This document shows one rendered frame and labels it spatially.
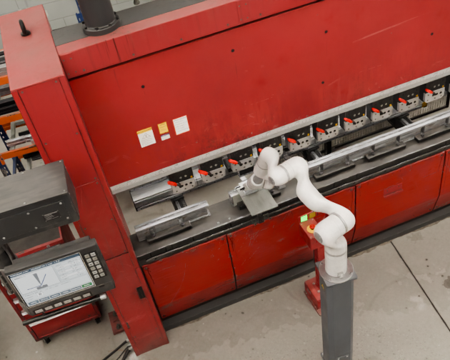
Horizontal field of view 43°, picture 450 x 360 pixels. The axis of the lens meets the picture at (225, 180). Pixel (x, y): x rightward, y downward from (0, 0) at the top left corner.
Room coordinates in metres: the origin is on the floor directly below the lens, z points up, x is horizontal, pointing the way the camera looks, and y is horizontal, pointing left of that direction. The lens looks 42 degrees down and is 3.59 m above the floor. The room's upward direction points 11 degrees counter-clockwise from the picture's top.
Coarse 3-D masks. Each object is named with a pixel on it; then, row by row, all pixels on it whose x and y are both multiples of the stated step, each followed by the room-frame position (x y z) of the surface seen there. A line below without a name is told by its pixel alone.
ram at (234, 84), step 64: (320, 0) 2.86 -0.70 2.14; (384, 0) 2.94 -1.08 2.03; (448, 0) 3.04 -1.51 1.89; (128, 64) 2.60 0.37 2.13; (192, 64) 2.67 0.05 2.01; (256, 64) 2.76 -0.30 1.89; (320, 64) 2.84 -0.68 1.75; (384, 64) 2.94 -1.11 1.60; (448, 64) 3.05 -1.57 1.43; (128, 128) 2.58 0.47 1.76; (192, 128) 2.66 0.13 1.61; (256, 128) 2.74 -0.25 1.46
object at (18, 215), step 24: (48, 168) 2.12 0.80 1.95; (0, 192) 2.01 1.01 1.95; (24, 192) 1.98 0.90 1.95; (48, 192) 1.95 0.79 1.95; (72, 192) 2.04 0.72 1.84; (0, 216) 1.88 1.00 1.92; (24, 216) 1.89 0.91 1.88; (48, 216) 1.91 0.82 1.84; (72, 216) 1.93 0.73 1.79; (0, 240) 1.87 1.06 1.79; (0, 264) 1.94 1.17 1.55
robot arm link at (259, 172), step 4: (256, 164) 2.44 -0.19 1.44; (256, 168) 2.44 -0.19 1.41; (260, 168) 2.41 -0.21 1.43; (256, 172) 2.44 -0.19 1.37; (260, 172) 2.42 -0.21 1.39; (264, 172) 2.41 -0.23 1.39; (260, 176) 2.44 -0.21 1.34; (264, 176) 2.44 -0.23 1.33; (268, 180) 2.45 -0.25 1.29; (264, 184) 2.50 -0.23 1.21; (268, 184) 2.50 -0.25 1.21; (264, 188) 2.50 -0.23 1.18; (268, 188) 2.50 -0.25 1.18
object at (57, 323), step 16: (16, 240) 2.68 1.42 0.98; (32, 240) 2.65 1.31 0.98; (48, 240) 2.62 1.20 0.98; (64, 240) 2.63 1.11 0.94; (0, 288) 2.48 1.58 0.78; (16, 304) 2.49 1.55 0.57; (96, 304) 2.61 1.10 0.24; (48, 320) 2.51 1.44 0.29; (64, 320) 2.54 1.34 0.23; (80, 320) 2.56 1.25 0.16; (96, 320) 2.60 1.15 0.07; (48, 336) 2.50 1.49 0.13
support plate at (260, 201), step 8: (240, 192) 2.69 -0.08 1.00; (256, 192) 2.66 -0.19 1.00; (264, 192) 2.65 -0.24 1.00; (248, 200) 2.61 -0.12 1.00; (256, 200) 2.59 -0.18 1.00; (264, 200) 2.58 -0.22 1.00; (272, 200) 2.57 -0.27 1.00; (248, 208) 2.54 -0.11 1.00; (256, 208) 2.52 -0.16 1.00; (264, 208) 2.51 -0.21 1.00; (272, 208) 2.50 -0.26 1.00
